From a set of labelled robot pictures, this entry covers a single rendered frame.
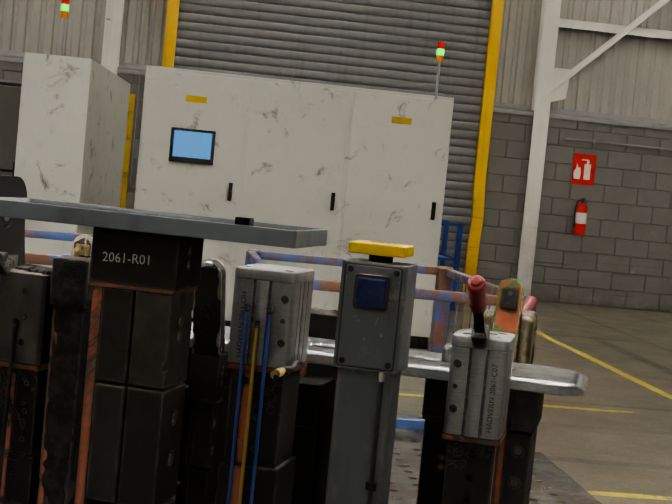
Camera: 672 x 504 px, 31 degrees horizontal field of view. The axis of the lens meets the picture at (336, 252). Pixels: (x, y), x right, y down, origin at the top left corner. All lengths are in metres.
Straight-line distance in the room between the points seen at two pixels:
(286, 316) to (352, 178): 8.20
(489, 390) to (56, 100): 8.34
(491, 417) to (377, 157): 8.28
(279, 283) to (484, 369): 0.26
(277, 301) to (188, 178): 8.12
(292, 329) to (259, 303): 0.05
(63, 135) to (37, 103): 0.31
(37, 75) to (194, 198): 1.49
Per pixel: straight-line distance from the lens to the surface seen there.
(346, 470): 1.30
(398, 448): 2.53
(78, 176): 9.57
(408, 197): 9.70
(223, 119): 9.57
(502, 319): 1.75
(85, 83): 9.59
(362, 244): 1.27
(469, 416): 1.43
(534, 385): 1.53
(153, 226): 1.29
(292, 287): 1.45
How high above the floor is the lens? 1.21
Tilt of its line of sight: 3 degrees down
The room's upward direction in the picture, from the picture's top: 6 degrees clockwise
